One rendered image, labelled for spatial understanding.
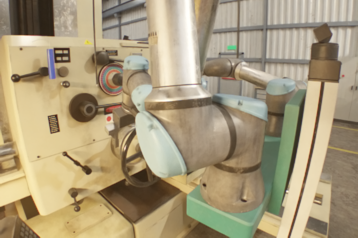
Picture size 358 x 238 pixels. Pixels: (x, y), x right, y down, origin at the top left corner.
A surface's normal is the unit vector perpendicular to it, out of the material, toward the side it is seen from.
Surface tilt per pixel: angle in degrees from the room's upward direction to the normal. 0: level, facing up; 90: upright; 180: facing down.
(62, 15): 90
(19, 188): 90
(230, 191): 72
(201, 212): 90
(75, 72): 90
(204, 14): 109
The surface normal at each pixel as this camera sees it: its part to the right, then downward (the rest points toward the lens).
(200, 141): 0.46, 0.03
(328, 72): -0.62, 0.17
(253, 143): 0.39, 0.29
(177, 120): -0.05, 0.08
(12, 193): 0.76, 0.14
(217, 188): -0.67, -0.14
